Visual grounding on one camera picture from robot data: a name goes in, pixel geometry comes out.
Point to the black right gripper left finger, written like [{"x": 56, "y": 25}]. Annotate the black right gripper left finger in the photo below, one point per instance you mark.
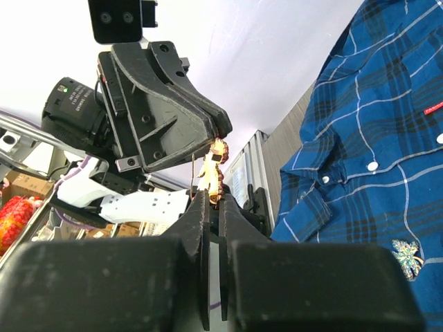
[{"x": 120, "y": 284}]

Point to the brown cardboard box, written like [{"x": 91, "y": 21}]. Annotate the brown cardboard box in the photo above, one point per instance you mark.
[{"x": 27, "y": 186}]

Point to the silver blue leaf brooch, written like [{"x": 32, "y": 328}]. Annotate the silver blue leaf brooch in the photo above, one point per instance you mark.
[{"x": 406, "y": 255}]

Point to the blue plaid shirt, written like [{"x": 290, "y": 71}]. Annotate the blue plaid shirt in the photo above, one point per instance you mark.
[{"x": 369, "y": 168}]

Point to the red orange mesh bag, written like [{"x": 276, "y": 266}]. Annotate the red orange mesh bag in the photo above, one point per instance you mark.
[{"x": 15, "y": 215}]

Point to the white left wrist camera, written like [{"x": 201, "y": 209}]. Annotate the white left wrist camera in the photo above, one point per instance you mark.
[{"x": 121, "y": 21}]

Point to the orange leaf brooch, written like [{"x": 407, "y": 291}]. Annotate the orange leaf brooch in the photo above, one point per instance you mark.
[{"x": 210, "y": 176}]

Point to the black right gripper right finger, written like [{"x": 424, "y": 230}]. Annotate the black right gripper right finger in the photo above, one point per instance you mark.
[{"x": 274, "y": 286}]

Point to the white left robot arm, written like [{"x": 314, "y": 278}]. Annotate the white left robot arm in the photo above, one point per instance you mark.
[{"x": 86, "y": 193}]

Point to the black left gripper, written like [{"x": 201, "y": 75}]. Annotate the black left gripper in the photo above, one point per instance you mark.
[{"x": 169, "y": 118}]

